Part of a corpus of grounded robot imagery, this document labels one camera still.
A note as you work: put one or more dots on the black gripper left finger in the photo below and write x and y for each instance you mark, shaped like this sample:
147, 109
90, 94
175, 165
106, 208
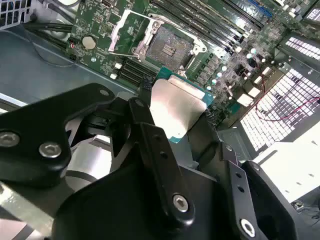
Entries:
37, 120

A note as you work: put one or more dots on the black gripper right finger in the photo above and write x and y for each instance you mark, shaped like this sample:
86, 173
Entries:
260, 180

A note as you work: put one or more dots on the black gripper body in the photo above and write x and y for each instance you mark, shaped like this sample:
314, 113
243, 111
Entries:
125, 200

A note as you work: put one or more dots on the silver CPU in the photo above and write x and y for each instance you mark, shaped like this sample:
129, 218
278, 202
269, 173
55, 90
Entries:
175, 105

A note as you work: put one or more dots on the metal CPU socket cover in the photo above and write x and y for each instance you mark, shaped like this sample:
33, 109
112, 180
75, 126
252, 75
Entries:
117, 35

